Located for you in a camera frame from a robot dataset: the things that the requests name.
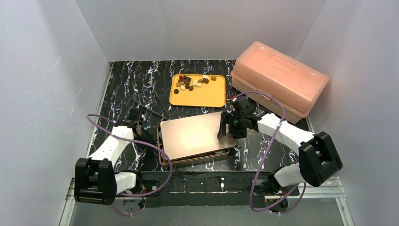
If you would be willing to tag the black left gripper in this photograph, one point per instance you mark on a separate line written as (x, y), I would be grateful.
(145, 134)

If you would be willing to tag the brown chocolate box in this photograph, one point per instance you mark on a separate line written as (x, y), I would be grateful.
(221, 155)

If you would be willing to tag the pink plastic storage case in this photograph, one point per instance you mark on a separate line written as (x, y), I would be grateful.
(263, 70)

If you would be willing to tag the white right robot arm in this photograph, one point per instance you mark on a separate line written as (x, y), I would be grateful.
(318, 157)

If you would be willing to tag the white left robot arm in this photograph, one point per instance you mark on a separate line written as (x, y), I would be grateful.
(95, 179)

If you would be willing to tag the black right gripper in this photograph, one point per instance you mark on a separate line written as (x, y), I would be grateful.
(232, 125)

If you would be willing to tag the rose gold box lid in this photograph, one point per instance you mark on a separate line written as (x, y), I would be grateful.
(193, 136)

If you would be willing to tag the aluminium frame rail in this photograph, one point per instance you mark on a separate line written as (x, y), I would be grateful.
(320, 206)

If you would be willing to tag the orange plastic tray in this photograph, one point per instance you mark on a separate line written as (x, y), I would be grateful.
(211, 94)

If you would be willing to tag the metal tongs on table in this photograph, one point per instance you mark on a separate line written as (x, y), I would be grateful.
(153, 104)

